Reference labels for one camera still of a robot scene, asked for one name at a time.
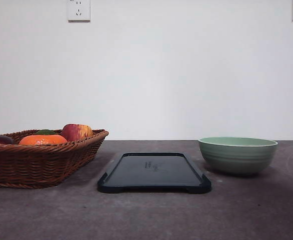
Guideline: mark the orange tangerine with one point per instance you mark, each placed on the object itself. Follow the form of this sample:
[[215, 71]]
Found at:
[[42, 139]]

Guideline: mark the black rectangular tray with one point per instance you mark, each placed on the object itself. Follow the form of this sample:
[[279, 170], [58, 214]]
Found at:
[[154, 172]]

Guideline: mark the dark green fruit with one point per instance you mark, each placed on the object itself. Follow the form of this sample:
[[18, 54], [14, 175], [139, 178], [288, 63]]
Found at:
[[45, 132]]

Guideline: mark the red yellow apple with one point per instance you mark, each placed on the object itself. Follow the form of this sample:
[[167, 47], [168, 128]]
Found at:
[[77, 131]]

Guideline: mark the white wall socket left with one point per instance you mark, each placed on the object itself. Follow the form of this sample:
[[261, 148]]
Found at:
[[78, 11]]

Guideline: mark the brown wicker basket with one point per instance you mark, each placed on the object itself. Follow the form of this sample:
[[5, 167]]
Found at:
[[45, 166]]

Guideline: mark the green ceramic bowl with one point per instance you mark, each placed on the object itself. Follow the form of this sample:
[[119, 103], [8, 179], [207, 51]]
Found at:
[[238, 154]]

